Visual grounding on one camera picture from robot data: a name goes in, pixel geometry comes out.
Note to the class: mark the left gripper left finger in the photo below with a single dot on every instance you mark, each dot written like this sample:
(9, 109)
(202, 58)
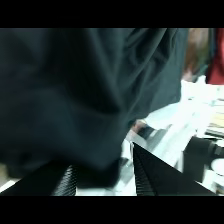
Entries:
(50, 185)

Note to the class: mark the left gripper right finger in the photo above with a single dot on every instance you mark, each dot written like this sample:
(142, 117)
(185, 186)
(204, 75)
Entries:
(156, 180)

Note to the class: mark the black garment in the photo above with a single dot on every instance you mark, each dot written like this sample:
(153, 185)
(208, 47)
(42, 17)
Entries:
(76, 96)

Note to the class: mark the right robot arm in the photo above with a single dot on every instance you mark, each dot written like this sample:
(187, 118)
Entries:
(200, 151)

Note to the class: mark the red garment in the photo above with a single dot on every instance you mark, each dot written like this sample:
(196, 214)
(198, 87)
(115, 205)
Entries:
(216, 63)

